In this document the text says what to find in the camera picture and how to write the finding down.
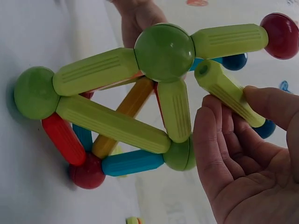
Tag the blue rod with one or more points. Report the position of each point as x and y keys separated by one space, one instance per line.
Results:
x=133 y=163
x=83 y=136
x=198 y=61

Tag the short red rod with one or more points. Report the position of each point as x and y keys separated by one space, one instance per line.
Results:
x=64 y=140
x=157 y=100

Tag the person's right thumb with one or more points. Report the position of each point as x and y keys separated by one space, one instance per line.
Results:
x=268 y=102

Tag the large green ball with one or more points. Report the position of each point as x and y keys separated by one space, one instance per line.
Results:
x=164 y=52
x=35 y=92
x=178 y=155

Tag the long orange rod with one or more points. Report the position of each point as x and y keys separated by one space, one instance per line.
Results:
x=126 y=80

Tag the person's right hand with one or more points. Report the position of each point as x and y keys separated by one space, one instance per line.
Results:
x=252 y=186

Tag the dark red ball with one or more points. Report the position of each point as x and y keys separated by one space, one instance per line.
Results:
x=87 y=94
x=87 y=173
x=281 y=35

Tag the long light green rod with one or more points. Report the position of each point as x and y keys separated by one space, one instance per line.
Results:
x=230 y=40
x=114 y=124
x=95 y=71

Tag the person's left hand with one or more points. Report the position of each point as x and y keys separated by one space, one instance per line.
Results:
x=137 y=16

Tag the long yellow rod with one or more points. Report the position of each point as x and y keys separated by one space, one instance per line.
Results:
x=133 y=102

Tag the person's right fingers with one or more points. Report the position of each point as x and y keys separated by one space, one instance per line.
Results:
x=210 y=130

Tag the blue ball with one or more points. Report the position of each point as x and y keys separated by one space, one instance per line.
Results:
x=236 y=61
x=267 y=130

